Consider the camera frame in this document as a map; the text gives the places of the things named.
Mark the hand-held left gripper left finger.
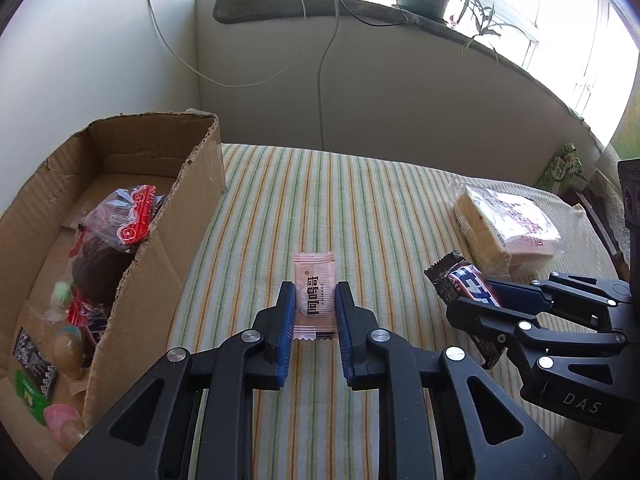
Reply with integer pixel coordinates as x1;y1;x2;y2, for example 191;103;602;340
52;281;298;480

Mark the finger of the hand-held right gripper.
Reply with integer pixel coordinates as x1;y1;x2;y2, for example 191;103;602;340
487;270;634;322
445;297;629;393

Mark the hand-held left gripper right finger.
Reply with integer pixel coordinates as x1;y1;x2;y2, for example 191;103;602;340
334;281;573;480

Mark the pink white candy packet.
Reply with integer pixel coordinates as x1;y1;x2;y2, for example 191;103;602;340
293;251;337;342

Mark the brown chocolate bar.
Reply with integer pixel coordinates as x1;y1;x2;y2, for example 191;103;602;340
423;251;507;369

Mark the brown cardboard box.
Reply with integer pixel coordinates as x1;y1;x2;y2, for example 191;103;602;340
0;111;227;477

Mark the red-edged dark cake packet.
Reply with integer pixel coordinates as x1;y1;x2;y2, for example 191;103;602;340
66;290;110;357
70;185;169;307

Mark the pink candy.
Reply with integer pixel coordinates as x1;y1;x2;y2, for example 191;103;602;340
43;403;85;450

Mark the black printed snack packet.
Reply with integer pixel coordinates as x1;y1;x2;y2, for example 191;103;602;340
12;327;59;402

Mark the clear packet of sliced cake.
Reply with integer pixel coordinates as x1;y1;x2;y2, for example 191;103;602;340
449;176;562;277

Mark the green snack bag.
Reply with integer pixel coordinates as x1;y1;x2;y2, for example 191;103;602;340
536;142;584;194

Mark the striped bed sheet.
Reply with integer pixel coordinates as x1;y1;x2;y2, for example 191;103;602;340
165;142;618;480

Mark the flat green snack packet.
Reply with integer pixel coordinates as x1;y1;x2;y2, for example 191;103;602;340
13;370;52;419

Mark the green spider plant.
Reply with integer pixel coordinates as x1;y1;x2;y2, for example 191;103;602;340
400;0;528;63

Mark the dark stone window sill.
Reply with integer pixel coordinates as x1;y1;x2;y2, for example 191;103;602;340
213;0;593;128

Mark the thick white cable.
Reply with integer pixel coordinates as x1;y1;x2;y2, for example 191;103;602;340
315;0;345;152

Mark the thin white cable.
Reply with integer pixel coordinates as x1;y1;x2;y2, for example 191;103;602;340
141;0;310;87

